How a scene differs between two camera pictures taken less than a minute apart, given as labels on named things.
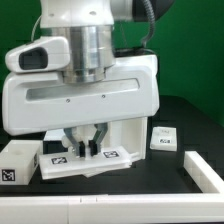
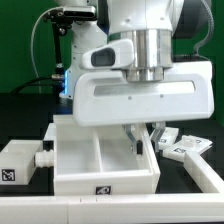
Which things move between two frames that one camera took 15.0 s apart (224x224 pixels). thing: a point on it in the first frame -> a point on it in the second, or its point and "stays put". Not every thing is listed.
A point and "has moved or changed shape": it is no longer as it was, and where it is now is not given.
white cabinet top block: x=19 y=160 stays put
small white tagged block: x=164 y=138 has moved or changed shape
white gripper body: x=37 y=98 -> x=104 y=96
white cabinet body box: x=130 y=134 has moved or changed shape
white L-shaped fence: x=205 y=207 stays put
